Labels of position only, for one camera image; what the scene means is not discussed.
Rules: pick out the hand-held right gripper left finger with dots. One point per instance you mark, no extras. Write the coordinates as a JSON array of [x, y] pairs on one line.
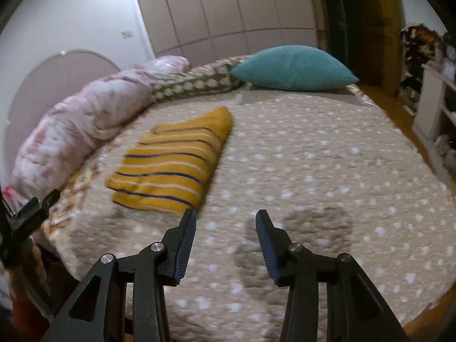
[[185, 249]]

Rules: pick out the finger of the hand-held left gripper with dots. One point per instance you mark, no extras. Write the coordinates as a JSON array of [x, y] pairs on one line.
[[28, 217]]

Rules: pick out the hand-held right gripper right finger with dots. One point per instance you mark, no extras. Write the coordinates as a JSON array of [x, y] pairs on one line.
[[265, 245]]

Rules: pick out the yellow striped sweater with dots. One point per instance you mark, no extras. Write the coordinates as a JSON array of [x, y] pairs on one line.
[[171, 164]]

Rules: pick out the pink floral duvet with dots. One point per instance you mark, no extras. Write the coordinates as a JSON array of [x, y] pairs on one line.
[[71, 124]]

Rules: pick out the beige dotted bed blanket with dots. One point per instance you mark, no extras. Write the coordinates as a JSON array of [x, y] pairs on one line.
[[320, 156]]

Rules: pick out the pink rounded headboard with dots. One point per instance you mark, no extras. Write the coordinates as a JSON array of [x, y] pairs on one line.
[[53, 78]]

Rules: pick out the green sheep-print bolster pillow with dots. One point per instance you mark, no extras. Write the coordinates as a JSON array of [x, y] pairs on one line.
[[192, 82]]

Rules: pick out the white cluttered shelf unit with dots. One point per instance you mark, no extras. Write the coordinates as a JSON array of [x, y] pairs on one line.
[[433, 107]]

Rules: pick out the beige panelled wardrobe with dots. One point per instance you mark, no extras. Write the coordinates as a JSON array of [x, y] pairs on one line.
[[231, 7]]

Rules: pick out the wooden door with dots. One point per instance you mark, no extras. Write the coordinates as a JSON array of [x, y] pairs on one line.
[[377, 25]]

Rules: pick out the white wall switch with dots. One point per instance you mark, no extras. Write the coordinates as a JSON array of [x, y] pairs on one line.
[[126, 35]]

